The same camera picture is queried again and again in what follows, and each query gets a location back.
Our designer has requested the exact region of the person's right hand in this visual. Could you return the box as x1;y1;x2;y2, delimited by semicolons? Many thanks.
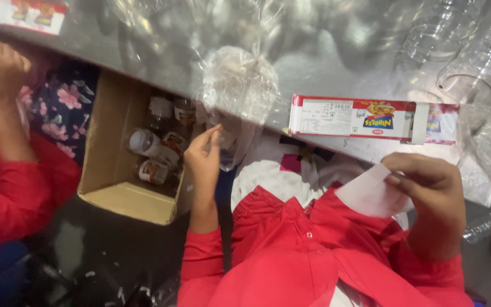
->
380;152;468;240

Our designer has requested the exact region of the person's left hand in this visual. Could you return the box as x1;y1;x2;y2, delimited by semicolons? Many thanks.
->
184;124;225;201

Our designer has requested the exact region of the white backing paper sheet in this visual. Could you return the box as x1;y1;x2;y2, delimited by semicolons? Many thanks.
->
334;164;415;219

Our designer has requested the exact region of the labelled clear jar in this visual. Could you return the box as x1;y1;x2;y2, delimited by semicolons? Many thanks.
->
159;131;189;166
172;99;197;128
148;96;174;129
136;159;172;185

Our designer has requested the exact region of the clear crumpled plastic bag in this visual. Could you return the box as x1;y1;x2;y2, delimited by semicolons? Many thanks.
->
200;44;280;172

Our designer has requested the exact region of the white printed garment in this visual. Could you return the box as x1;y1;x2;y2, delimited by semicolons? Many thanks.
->
230;130;411;232

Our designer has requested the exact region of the labelled jar with white lid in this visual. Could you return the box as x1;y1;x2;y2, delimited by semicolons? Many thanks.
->
126;128;162;157

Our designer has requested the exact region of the brown cardboard box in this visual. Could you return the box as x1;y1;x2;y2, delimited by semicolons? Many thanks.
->
77;70;207;226

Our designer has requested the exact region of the stack of red white labels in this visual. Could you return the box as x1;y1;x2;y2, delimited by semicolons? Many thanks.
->
288;94;430;146

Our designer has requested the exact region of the person's red shirt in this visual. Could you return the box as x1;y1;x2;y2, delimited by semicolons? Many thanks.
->
177;184;475;307

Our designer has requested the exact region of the red white label sheet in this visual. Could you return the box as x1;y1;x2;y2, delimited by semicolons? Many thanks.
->
0;0;68;36

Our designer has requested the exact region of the single red white label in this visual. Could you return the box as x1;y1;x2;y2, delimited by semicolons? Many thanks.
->
425;103;460;146

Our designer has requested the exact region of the clear plastic sheet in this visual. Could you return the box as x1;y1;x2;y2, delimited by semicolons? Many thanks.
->
458;83;491;189

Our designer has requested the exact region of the small clear plastic bottle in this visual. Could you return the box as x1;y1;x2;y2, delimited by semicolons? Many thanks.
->
462;213;491;244

